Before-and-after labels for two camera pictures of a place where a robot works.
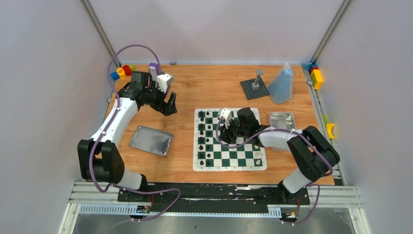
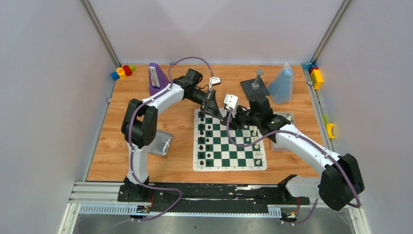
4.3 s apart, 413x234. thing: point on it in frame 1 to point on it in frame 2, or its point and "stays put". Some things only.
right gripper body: (234, 131) to (243, 118)
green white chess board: (209, 156) stays put
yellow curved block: (329, 126) stays put
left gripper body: (164, 104) to (209, 103)
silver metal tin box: (284, 120) stays put
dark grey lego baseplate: (253, 94) stays put
